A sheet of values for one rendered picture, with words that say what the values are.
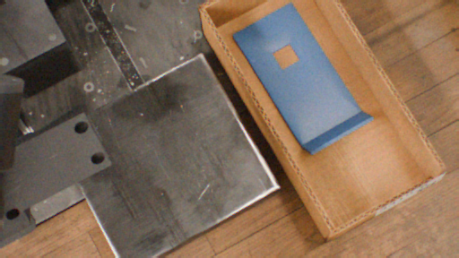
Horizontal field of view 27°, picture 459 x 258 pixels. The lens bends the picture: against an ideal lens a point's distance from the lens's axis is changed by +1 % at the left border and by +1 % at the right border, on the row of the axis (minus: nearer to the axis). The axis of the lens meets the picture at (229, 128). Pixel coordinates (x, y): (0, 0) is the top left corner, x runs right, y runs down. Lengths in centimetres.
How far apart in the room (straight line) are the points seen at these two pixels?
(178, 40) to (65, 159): 34
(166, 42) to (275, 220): 22
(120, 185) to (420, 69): 32
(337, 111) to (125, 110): 21
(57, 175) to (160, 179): 26
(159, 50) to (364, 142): 23
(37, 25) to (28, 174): 27
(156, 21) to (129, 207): 20
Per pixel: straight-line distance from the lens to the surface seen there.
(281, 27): 98
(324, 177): 94
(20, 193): 69
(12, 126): 63
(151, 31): 100
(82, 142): 68
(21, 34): 93
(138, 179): 93
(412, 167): 95
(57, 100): 99
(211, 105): 94
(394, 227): 94
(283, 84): 96
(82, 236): 95
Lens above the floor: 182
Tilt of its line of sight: 75 degrees down
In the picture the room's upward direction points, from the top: 9 degrees counter-clockwise
